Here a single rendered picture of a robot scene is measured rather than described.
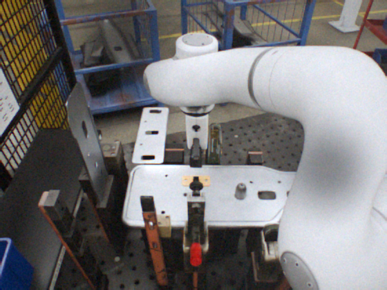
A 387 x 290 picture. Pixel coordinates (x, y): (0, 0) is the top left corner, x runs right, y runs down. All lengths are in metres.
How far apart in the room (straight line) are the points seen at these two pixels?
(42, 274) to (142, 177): 0.37
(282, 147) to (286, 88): 1.14
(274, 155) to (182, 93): 0.96
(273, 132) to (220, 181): 0.71
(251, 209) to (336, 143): 0.57
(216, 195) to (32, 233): 0.49
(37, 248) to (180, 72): 0.55
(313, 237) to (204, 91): 0.31
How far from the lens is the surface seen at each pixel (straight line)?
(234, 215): 0.83
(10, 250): 0.70
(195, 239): 0.67
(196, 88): 0.51
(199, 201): 0.59
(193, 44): 0.60
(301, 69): 0.34
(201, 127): 0.68
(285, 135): 1.55
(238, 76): 0.43
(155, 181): 0.90
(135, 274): 1.09
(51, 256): 0.81
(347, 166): 0.30
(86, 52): 3.01
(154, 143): 1.01
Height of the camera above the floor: 1.70
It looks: 44 degrees down
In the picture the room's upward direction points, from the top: straight up
